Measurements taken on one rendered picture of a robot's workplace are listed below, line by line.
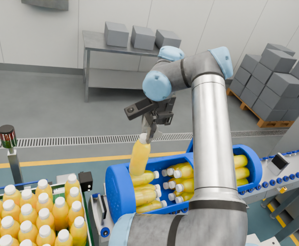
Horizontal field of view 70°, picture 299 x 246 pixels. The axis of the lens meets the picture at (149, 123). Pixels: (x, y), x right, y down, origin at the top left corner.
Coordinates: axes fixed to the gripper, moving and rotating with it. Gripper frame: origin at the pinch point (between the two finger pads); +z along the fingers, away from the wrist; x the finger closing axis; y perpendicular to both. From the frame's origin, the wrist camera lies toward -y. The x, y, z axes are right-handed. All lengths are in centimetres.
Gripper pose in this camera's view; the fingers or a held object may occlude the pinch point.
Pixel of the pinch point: (144, 137)
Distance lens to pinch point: 84.0
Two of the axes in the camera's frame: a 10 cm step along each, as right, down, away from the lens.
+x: -3.5, -6.5, 6.8
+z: -1.9, 7.6, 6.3
